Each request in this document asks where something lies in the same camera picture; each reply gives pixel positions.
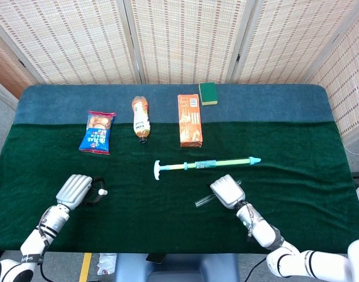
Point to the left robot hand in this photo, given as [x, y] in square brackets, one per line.
[75, 189]

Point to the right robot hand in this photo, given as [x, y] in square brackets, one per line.
[227, 191]

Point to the clear plastic tube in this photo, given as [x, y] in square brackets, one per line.
[202, 202]

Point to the white plastic cap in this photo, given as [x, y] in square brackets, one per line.
[102, 192]

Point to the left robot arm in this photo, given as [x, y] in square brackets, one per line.
[54, 218]

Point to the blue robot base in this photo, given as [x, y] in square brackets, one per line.
[179, 268]

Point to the blue green water pump toy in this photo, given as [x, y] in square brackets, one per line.
[207, 164]

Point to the blue snack bag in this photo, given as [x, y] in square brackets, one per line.
[97, 133]

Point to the orange cardboard box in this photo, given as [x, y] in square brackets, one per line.
[190, 123]

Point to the dark green table cloth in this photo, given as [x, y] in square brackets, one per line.
[152, 211]

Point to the white crumpled cloth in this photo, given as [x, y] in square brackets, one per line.
[106, 263]

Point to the blue table cloth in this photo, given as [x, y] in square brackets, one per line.
[255, 102]

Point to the orange drink bottle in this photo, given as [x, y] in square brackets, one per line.
[141, 117]

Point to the flat black device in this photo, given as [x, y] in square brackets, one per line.
[154, 258]

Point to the green yellow sponge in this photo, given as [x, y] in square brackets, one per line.
[208, 92]

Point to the woven bamboo screen panel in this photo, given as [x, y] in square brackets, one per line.
[188, 35]
[293, 35]
[346, 82]
[73, 38]
[6, 70]

